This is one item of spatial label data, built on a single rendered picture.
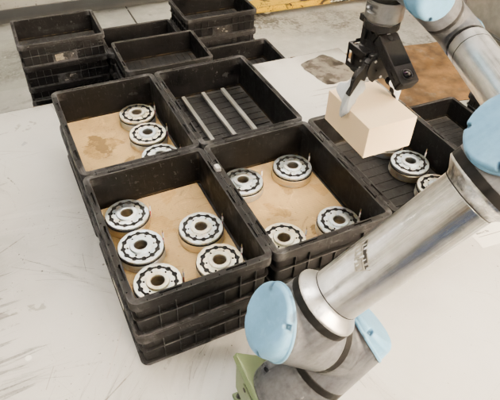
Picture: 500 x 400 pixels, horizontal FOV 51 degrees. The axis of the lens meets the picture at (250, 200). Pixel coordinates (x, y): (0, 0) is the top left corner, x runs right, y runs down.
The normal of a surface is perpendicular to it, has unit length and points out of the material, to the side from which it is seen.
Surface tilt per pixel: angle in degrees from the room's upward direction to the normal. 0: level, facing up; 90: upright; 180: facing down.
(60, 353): 0
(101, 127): 0
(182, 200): 0
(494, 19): 90
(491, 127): 42
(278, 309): 57
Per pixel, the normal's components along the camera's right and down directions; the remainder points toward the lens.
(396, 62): 0.25, -0.29
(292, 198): 0.03, -0.73
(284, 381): -0.44, -0.47
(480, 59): -0.66, -0.40
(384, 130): 0.41, 0.63
